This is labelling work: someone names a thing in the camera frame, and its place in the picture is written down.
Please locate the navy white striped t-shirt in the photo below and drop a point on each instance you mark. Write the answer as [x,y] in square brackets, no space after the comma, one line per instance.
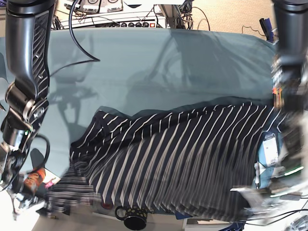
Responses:
[184,162]

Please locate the white power strip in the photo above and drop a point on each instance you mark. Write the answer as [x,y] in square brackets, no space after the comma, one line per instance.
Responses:
[145,24]

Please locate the orange black utility knife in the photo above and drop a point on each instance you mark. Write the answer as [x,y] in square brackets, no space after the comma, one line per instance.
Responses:
[277,97]

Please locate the black mug yellow pattern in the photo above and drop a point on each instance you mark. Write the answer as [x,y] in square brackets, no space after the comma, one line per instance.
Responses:
[134,218]

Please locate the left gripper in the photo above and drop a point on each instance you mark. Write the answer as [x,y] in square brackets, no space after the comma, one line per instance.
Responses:
[290,174]

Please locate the teal tablecloth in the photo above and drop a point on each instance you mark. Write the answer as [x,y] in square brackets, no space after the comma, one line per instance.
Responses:
[143,71]

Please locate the black white marker pen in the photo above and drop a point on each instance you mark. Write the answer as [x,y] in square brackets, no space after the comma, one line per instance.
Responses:
[257,177]

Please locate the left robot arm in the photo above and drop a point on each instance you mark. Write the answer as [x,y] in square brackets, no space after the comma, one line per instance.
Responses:
[290,98]

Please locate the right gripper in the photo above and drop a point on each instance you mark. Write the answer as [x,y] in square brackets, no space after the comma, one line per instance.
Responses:
[22,199]

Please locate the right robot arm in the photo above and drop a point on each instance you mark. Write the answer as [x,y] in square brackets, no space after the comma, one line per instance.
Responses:
[27,34]

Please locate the pink small figurine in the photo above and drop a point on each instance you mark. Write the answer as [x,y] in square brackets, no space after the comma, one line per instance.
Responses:
[49,183]

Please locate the blue black clamp handle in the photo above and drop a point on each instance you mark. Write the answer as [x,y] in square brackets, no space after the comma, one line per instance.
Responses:
[270,33]

